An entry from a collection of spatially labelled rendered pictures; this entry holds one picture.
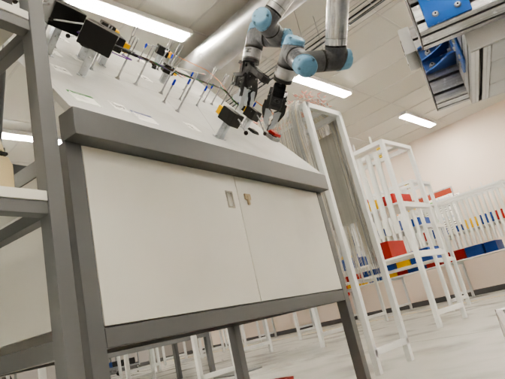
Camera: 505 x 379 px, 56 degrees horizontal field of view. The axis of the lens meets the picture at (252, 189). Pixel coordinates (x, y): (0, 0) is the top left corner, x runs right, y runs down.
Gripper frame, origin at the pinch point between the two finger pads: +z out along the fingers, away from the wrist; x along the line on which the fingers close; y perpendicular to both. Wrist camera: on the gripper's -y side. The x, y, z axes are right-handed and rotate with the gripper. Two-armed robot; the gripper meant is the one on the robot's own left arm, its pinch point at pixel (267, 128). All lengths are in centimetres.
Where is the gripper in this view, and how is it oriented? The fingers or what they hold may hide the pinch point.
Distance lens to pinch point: 186.0
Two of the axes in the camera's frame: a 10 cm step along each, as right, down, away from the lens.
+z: -2.6, 8.2, 5.1
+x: -9.6, -2.7, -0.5
